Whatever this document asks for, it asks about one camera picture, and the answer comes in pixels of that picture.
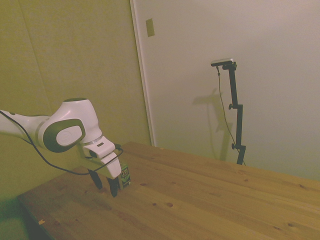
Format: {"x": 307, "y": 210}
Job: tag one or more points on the small green box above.
{"x": 125, "y": 175}

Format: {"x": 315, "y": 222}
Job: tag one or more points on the beige wall switch plate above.
{"x": 150, "y": 27}

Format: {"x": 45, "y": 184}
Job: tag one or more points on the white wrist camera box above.
{"x": 100, "y": 148}

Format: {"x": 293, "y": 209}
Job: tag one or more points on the black camera stand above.
{"x": 236, "y": 112}

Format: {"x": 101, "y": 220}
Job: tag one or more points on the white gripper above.
{"x": 113, "y": 167}

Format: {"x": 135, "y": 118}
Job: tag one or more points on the grey exterior camera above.
{"x": 223, "y": 62}

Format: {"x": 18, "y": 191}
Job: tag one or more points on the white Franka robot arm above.
{"x": 70, "y": 120}

